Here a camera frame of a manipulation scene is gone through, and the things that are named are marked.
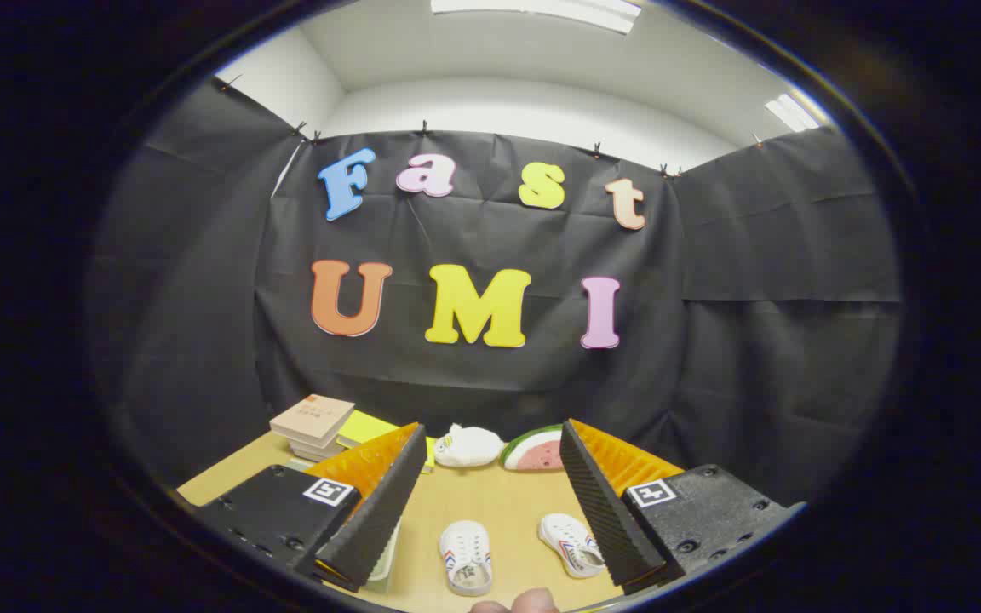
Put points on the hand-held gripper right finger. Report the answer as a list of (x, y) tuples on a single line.
[(605, 511)]

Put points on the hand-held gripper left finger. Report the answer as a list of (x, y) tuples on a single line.
[(375, 511)]

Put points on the white canvas shoe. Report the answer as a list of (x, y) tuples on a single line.
[(465, 558), (569, 541)]

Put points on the cream fabric storage box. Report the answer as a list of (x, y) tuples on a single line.
[(387, 558)]

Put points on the yellow book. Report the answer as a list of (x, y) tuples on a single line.
[(364, 428)]

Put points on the pale grey book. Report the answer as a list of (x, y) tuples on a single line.
[(316, 446)]

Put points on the watermelon slice plush toy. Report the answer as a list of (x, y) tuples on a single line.
[(535, 453)]

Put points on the beige book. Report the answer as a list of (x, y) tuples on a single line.
[(312, 419)]

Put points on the white plush toy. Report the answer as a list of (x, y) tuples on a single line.
[(469, 447)]

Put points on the black backdrop cloth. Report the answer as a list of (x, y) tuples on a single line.
[(201, 340)]

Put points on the small ceiling light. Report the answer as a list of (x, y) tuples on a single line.
[(791, 112)]

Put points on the long ceiling light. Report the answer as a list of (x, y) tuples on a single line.
[(542, 10)]

